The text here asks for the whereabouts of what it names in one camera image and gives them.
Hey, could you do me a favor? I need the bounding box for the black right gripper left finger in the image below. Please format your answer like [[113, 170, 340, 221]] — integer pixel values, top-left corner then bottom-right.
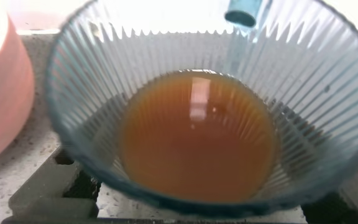
[[7, 146, 102, 218]]

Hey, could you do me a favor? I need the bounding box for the clear blue plastic cup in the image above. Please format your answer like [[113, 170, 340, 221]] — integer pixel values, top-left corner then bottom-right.
[[44, 0, 358, 218]]

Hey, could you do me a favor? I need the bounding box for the orange red liquid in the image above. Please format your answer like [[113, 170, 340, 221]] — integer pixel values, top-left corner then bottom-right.
[[116, 70, 281, 203]]

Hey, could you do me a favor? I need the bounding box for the pink ribbed bowl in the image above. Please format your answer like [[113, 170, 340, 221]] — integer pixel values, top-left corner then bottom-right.
[[0, 9, 36, 170]]

